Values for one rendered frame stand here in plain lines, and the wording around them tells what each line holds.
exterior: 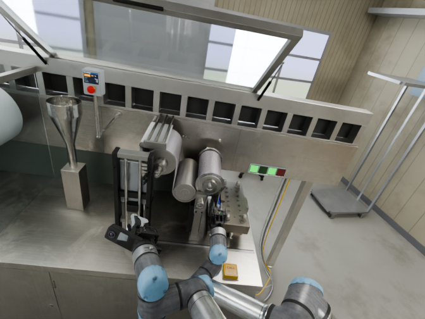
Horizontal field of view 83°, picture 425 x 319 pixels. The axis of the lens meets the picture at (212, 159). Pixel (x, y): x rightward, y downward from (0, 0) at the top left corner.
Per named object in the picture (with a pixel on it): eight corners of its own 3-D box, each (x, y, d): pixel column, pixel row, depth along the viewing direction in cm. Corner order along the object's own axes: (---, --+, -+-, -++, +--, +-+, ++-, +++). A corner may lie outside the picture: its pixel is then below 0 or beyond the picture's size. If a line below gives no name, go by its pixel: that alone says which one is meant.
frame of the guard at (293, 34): (-63, -23, 70) (-57, -46, 70) (46, 66, 124) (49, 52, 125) (307, 49, 81) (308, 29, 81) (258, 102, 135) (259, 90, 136)
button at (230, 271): (223, 278, 117) (224, 275, 115) (222, 265, 123) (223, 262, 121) (237, 279, 117) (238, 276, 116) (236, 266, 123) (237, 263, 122)
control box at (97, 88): (81, 95, 97) (79, 69, 92) (88, 90, 103) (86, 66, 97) (99, 97, 98) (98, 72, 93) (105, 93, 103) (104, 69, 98)
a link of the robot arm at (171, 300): (180, 322, 69) (181, 291, 66) (140, 337, 64) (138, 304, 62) (172, 301, 76) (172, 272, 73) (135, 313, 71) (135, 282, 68)
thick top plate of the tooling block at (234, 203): (219, 231, 133) (221, 223, 130) (217, 187, 167) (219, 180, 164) (247, 234, 134) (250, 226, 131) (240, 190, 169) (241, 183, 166)
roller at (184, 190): (172, 200, 126) (174, 182, 120) (177, 173, 148) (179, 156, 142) (194, 203, 127) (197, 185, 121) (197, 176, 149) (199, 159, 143)
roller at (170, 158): (146, 172, 118) (147, 147, 111) (155, 148, 139) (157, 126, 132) (174, 176, 119) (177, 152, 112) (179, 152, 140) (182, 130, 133)
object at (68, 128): (60, 211, 134) (40, 116, 105) (72, 195, 146) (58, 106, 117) (86, 214, 135) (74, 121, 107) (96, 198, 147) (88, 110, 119)
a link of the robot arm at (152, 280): (140, 310, 60) (138, 281, 58) (133, 279, 70) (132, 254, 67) (170, 300, 63) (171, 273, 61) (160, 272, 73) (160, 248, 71)
